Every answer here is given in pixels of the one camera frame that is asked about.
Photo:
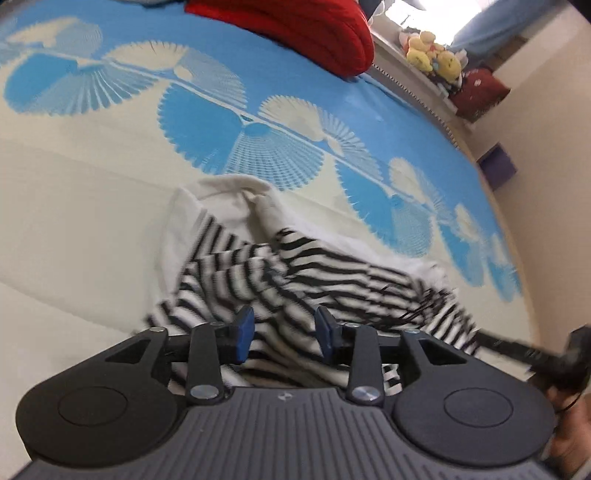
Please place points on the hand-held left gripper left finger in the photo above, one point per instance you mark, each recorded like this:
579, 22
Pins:
242, 334

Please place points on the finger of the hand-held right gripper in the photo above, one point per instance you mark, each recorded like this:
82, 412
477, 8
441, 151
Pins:
508, 347

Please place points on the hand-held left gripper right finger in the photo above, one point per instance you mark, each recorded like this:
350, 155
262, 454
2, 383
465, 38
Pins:
327, 334

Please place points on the striped black white hoodie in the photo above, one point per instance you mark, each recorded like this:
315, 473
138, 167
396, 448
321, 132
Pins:
295, 277

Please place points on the person's right hand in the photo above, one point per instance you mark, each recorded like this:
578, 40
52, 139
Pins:
575, 434

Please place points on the purple box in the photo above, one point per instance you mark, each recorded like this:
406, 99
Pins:
498, 166

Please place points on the blue fan-patterned bed sheet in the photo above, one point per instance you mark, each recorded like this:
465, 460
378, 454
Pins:
92, 207

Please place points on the dark red cushion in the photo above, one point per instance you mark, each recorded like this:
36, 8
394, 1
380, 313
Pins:
480, 92

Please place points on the white windowsill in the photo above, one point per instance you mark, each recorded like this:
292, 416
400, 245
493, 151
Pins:
397, 60

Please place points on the yellow plush toy blue outfit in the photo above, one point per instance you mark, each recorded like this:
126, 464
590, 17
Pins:
449, 64

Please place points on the red folded quilt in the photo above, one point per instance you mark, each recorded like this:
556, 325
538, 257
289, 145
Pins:
295, 32

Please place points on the blue curtain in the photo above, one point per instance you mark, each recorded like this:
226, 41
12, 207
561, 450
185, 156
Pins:
498, 23

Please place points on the window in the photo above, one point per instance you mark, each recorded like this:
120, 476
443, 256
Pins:
422, 14

